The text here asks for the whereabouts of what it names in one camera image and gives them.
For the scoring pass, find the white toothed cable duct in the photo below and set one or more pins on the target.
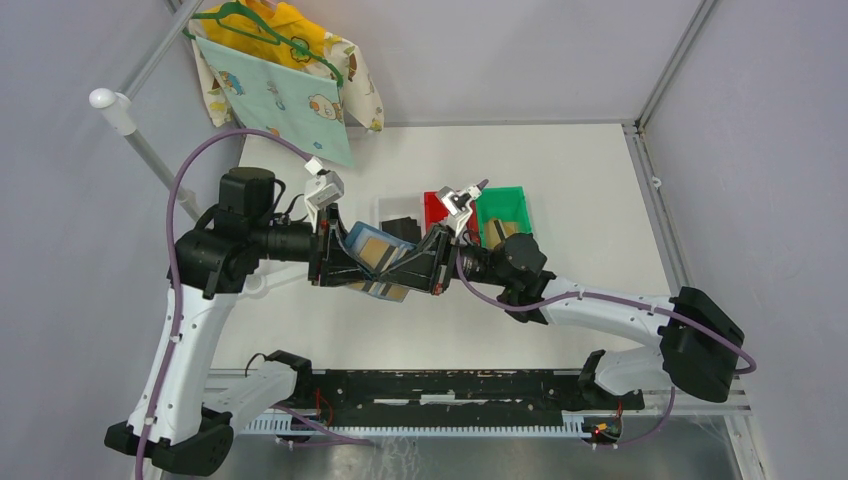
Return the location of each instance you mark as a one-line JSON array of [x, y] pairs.
[[283, 424]]

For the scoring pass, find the green clothes hanger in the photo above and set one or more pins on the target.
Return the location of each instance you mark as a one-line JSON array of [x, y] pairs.
[[270, 35]]

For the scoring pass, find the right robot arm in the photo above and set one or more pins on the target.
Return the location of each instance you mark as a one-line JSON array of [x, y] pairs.
[[684, 341]]

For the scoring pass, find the gold cards in green bin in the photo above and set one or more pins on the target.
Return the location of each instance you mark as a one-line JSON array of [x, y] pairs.
[[500, 232]]

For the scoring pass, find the black VIP cards stack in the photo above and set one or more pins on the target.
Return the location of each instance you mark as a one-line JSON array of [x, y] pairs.
[[406, 229]]

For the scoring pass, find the blue leather card holder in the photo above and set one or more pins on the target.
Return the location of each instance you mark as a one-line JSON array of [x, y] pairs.
[[389, 292]]

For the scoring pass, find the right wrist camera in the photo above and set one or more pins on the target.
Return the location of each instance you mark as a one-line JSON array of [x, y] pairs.
[[459, 205]]

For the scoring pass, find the white clothes rack stand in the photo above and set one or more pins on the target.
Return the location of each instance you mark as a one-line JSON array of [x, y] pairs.
[[114, 108]]

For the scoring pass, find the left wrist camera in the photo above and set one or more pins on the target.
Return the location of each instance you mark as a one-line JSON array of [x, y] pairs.
[[321, 191]]

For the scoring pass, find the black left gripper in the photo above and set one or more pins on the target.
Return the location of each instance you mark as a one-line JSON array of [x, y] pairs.
[[334, 276]]

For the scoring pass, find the mint cartoon cloth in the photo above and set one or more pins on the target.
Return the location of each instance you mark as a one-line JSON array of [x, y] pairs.
[[303, 109]]

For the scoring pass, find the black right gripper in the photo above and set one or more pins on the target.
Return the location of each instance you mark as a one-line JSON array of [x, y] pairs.
[[427, 271]]

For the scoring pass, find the green plastic bin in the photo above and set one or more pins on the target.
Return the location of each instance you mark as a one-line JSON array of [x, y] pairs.
[[505, 204]]

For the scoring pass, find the red plastic bin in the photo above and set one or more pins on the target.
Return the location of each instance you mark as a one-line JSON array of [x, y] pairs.
[[435, 212]]

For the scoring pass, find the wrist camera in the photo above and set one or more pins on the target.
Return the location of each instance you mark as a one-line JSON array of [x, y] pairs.
[[321, 191], [459, 205]]

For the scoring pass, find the gold card in holder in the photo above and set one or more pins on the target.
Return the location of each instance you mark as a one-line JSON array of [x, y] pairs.
[[377, 253]]

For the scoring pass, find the white plastic bin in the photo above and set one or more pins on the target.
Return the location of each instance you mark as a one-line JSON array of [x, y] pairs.
[[392, 207]]

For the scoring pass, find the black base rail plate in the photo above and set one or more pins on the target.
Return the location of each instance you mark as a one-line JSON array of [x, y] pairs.
[[458, 398]]

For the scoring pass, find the yellow patterned child shirt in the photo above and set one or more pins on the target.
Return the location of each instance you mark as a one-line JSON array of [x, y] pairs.
[[359, 95]]

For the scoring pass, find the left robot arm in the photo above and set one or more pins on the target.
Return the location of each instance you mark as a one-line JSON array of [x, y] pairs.
[[176, 426]]

